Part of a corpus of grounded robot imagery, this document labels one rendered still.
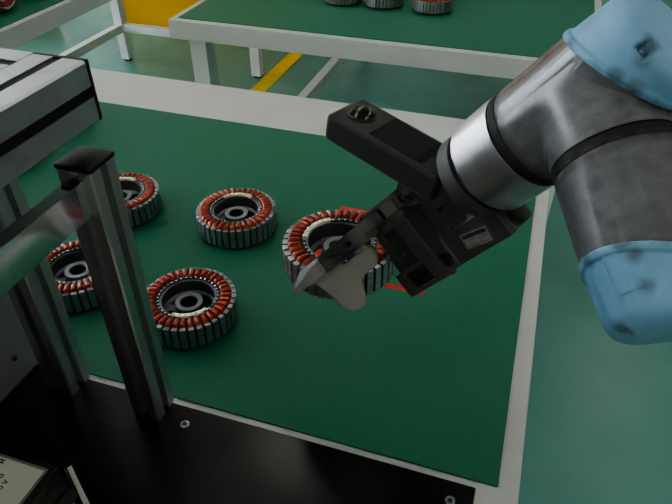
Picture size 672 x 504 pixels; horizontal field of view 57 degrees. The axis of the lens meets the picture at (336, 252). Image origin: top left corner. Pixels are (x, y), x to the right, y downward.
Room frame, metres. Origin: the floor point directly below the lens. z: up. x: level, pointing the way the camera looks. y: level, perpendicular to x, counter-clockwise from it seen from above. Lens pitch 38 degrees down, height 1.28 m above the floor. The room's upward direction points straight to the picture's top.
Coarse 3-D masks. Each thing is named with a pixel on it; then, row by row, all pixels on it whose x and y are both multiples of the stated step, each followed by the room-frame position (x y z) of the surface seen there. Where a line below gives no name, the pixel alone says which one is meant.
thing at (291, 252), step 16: (304, 224) 0.51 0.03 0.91; (320, 224) 0.51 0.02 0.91; (336, 224) 0.52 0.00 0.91; (352, 224) 0.52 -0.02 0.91; (288, 240) 0.48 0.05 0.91; (304, 240) 0.49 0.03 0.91; (320, 240) 0.51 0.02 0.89; (336, 240) 0.50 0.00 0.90; (368, 240) 0.50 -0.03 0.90; (288, 256) 0.47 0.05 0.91; (304, 256) 0.46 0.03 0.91; (352, 256) 0.48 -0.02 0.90; (384, 256) 0.46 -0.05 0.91; (288, 272) 0.46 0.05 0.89; (368, 272) 0.44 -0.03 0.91; (384, 272) 0.45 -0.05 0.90; (320, 288) 0.43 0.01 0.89; (368, 288) 0.44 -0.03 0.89
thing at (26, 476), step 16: (0, 464) 0.23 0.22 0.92; (16, 464) 0.23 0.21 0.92; (32, 464) 0.23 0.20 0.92; (48, 464) 0.23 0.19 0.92; (0, 480) 0.22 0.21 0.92; (16, 480) 0.22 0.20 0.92; (32, 480) 0.22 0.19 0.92; (48, 480) 0.22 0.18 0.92; (0, 496) 0.21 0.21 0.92; (16, 496) 0.21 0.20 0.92; (32, 496) 0.21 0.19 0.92; (48, 496) 0.22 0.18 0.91; (64, 496) 0.23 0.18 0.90
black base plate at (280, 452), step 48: (96, 384) 0.42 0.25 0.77; (0, 432) 0.37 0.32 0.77; (48, 432) 0.37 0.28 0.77; (96, 432) 0.37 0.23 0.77; (144, 432) 0.37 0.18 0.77; (192, 432) 0.37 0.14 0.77; (240, 432) 0.37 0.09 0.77; (96, 480) 0.31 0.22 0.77; (144, 480) 0.31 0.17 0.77; (192, 480) 0.31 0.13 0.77; (240, 480) 0.31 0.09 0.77; (288, 480) 0.31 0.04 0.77; (336, 480) 0.31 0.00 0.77; (384, 480) 0.31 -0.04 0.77; (432, 480) 0.31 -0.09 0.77
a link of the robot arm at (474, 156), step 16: (480, 112) 0.40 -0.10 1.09; (464, 128) 0.40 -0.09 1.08; (480, 128) 0.38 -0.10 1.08; (464, 144) 0.39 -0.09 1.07; (480, 144) 0.37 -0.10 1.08; (464, 160) 0.38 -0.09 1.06; (480, 160) 0.37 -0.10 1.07; (496, 160) 0.36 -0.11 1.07; (464, 176) 0.38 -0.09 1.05; (480, 176) 0.37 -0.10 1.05; (496, 176) 0.36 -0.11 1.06; (512, 176) 0.36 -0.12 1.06; (480, 192) 0.37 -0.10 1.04; (496, 192) 0.36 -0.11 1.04; (512, 192) 0.36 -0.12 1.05; (528, 192) 0.36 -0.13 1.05; (496, 208) 0.37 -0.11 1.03; (512, 208) 0.37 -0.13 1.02
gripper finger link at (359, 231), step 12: (372, 216) 0.42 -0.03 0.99; (384, 216) 0.42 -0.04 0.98; (360, 228) 0.41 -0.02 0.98; (372, 228) 0.41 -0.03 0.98; (348, 240) 0.41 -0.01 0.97; (360, 240) 0.41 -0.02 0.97; (324, 252) 0.42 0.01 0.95; (336, 252) 0.41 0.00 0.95; (348, 252) 0.41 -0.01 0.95; (324, 264) 0.42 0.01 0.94; (336, 264) 0.41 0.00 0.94
